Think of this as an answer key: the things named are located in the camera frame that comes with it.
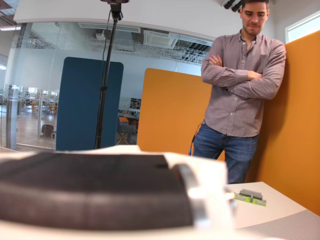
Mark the person's right hand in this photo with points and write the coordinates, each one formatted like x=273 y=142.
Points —
x=255 y=75

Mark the person's left hand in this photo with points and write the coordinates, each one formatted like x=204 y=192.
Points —
x=216 y=61

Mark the person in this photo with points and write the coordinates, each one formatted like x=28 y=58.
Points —
x=235 y=110

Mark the ceiling air conditioner unit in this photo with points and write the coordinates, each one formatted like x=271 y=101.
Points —
x=175 y=38

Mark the large orange partition panel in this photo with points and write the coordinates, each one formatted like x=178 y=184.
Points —
x=295 y=125

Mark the window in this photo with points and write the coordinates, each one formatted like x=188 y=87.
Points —
x=303 y=27

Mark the grey chair wooden legs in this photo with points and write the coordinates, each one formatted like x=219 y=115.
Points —
x=125 y=131

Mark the grey brick build green plate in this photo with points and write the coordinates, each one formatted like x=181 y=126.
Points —
x=251 y=198

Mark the blue partition panel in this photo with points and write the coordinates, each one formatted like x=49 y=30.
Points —
x=80 y=105

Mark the grey studded baseplate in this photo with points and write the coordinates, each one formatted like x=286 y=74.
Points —
x=287 y=227

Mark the black camera on stand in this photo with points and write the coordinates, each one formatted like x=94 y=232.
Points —
x=115 y=1

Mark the black camera stand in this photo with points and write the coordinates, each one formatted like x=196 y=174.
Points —
x=103 y=105

